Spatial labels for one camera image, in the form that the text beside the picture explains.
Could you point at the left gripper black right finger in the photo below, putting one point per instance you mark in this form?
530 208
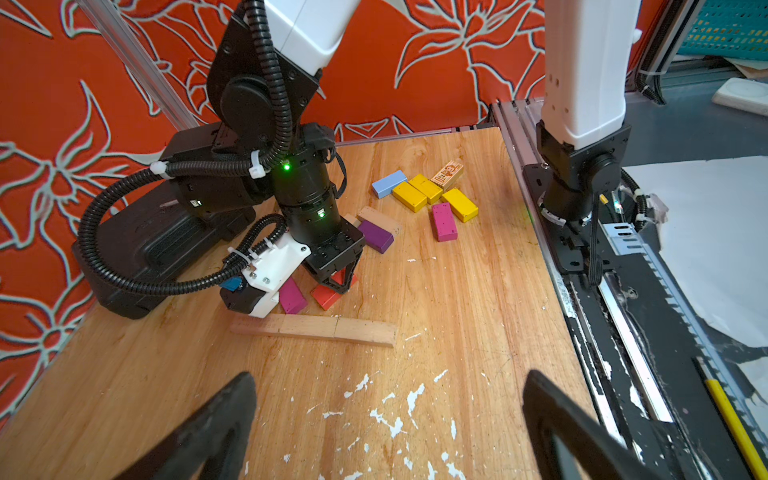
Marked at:
567 443

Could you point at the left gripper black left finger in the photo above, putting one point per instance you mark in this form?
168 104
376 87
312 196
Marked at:
211 443

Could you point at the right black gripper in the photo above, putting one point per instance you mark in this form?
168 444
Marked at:
333 263

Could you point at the red building block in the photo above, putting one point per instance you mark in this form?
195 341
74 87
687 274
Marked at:
326 297

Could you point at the magenta block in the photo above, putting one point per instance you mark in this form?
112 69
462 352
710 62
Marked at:
291 298
443 223

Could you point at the yellow block front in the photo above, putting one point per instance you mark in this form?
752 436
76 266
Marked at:
462 207

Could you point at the yellow block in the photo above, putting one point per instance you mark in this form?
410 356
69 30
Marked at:
410 197
462 207
427 187

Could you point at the purple building block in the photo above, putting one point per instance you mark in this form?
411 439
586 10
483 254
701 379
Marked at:
376 237

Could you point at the light blue block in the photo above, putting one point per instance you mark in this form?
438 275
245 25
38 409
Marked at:
386 185

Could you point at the yellow block upper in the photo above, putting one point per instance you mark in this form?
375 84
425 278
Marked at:
410 197

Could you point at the yellow block middle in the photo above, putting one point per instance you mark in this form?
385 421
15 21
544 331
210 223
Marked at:
427 187

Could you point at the printed natural wood block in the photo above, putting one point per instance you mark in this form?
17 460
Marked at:
448 175

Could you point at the black plastic tool case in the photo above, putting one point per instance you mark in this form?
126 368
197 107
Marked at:
155 238

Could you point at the white device on table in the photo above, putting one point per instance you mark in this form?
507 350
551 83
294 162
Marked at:
744 95

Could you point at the teal plastic crate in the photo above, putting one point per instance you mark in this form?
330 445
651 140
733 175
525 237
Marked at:
729 29

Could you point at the yellow pencil on rail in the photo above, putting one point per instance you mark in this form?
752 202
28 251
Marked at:
732 421

